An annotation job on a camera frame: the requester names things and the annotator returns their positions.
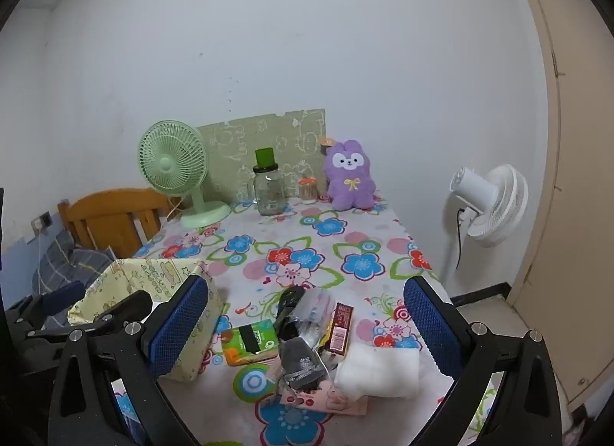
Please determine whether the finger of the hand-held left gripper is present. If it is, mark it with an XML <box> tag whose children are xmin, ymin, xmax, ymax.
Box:
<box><xmin>72</xmin><ymin>289</ymin><xmax>155</xmax><ymax>332</ymax></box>
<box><xmin>41</xmin><ymin>280</ymin><xmax>88</xmax><ymax>328</ymax></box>

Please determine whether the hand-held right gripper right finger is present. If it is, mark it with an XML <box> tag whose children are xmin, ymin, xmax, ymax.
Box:
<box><xmin>403</xmin><ymin>276</ymin><xmax>562</xmax><ymax>446</ymax></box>

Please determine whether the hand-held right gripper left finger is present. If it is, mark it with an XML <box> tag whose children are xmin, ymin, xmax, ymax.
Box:
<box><xmin>48</xmin><ymin>274</ymin><xmax>212</xmax><ymax>446</ymax></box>

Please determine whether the yellow printed fabric storage box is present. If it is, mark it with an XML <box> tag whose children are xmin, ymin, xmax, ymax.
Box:
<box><xmin>67</xmin><ymin>258</ymin><xmax>226</xmax><ymax>383</ymax></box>

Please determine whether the white towel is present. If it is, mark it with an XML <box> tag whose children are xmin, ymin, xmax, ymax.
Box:
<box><xmin>334</xmin><ymin>345</ymin><xmax>422</xmax><ymax>401</ymax></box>

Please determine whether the green tissue pack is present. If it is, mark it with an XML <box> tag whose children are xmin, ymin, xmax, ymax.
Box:
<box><xmin>221</xmin><ymin>319</ymin><xmax>280</xmax><ymax>367</ymax></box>

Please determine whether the red brown snack packet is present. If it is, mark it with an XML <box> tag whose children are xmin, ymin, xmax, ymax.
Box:
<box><xmin>327</xmin><ymin>302</ymin><xmax>355</xmax><ymax>357</ymax></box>

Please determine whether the black plastic bag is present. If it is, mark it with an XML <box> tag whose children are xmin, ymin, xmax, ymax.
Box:
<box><xmin>275</xmin><ymin>285</ymin><xmax>309</xmax><ymax>342</ymax></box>

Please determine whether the clear plastic bag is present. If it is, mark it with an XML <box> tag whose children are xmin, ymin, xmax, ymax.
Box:
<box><xmin>288</xmin><ymin>287</ymin><xmax>337</xmax><ymax>352</ymax></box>

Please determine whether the pink cat print tissue pack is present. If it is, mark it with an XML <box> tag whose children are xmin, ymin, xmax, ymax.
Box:
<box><xmin>279</xmin><ymin>378</ymin><xmax>368</xmax><ymax>416</ymax></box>

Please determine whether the grey sock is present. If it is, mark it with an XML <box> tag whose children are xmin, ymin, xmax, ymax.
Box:
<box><xmin>277</xmin><ymin>337</ymin><xmax>325</xmax><ymax>392</ymax></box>

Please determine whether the blue plaid bedding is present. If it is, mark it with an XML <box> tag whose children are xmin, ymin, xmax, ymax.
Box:
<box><xmin>29</xmin><ymin>229</ymin><xmax>117</xmax><ymax>294</ymax></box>

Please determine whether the floral tablecloth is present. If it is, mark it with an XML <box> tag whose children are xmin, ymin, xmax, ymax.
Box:
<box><xmin>109</xmin><ymin>193</ymin><xmax>502</xmax><ymax>446</ymax></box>

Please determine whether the white standing fan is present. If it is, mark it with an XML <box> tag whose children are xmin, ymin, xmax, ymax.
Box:
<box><xmin>439</xmin><ymin>164</ymin><xmax>529</xmax><ymax>291</ymax></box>

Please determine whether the green desk fan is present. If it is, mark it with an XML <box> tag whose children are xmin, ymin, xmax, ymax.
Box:
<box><xmin>138</xmin><ymin>120</ymin><xmax>232</xmax><ymax>229</ymax></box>

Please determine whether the glass jar with green lid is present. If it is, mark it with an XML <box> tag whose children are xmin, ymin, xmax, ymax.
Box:
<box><xmin>253</xmin><ymin>149</ymin><xmax>287</xmax><ymax>216</ymax></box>

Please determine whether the purple plush toy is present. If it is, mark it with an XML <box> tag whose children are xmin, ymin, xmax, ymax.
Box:
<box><xmin>319</xmin><ymin>136</ymin><xmax>380</xmax><ymax>211</ymax></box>

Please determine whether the beige door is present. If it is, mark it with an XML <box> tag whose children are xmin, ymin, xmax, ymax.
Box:
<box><xmin>506</xmin><ymin>0</ymin><xmax>614</xmax><ymax>406</ymax></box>

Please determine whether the green patterned board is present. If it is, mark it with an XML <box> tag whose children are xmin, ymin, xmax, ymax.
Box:
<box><xmin>196</xmin><ymin>109</ymin><xmax>328</xmax><ymax>203</ymax></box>

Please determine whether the black fan cable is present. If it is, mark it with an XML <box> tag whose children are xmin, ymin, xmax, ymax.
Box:
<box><xmin>455</xmin><ymin>206</ymin><xmax>470</xmax><ymax>270</ymax></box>

